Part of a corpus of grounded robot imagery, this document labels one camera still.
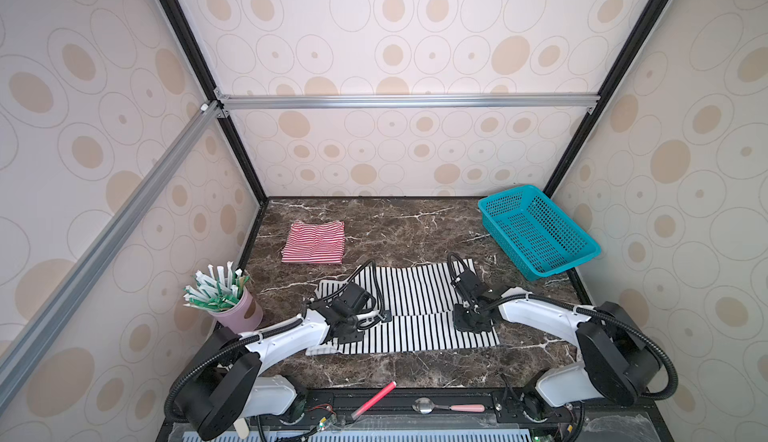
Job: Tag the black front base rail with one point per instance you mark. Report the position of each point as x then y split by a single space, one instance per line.
325 415

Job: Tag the pink marker pen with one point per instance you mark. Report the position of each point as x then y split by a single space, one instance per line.
366 406

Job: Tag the black white striped tank top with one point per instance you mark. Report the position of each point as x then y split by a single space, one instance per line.
421 300

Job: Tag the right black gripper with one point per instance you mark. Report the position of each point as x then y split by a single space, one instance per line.
457 312

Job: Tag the diagonal aluminium left rail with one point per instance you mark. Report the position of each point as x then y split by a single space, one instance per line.
39 334

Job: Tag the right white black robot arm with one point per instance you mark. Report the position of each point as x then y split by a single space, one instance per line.
618 362

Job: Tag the right black corner post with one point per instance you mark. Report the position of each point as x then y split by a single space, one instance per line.
648 18

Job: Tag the left black corner post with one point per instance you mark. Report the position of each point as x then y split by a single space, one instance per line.
188 42

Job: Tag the horizontal aluminium back rail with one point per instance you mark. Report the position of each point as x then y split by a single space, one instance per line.
318 102

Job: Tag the green white straws bundle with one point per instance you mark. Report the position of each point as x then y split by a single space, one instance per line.
218 290

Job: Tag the black corner post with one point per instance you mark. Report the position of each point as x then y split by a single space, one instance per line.
188 42
648 18

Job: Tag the pink handled metal spoon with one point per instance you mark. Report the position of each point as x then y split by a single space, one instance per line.
425 406

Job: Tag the red white striped tank top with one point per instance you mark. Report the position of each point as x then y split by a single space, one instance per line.
315 243

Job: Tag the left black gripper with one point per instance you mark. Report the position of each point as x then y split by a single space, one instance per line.
354 338

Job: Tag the pink cup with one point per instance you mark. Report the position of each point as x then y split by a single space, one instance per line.
245 316

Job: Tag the teal plastic basket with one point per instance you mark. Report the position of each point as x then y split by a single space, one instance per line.
537 236

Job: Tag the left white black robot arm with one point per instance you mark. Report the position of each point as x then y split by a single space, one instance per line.
220 387

